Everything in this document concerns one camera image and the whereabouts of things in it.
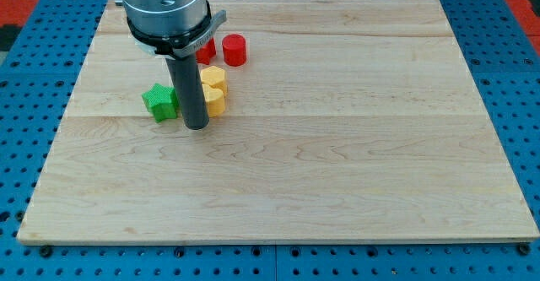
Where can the yellow hexagon block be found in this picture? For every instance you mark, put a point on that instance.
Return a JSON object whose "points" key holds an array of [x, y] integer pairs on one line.
{"points": [[216, 78]]}

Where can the green star block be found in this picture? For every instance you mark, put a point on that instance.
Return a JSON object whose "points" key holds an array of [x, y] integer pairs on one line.
{"points": [[161, 102]]}

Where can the light wooden board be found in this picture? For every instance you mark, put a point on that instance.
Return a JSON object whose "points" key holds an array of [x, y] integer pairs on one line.
{"points": [[351, 122]]}

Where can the gray cylindrical pointer tool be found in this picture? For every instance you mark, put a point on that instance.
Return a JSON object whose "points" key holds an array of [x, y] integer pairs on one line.
{"points": [[186, 80]]}

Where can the yellow heart block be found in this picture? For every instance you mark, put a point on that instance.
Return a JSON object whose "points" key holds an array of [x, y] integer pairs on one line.
{"points": [[214, 99]]}

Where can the red block behind tool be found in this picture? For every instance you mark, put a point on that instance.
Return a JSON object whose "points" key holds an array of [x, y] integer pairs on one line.
{"points": [[206, 53]]}

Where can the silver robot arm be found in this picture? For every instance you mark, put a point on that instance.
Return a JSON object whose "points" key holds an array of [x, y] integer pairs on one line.
{"points": [[165, 17]]}

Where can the red cylinder block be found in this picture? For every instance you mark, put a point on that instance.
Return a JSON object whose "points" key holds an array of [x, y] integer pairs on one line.
{"points": [[234, 50]]}

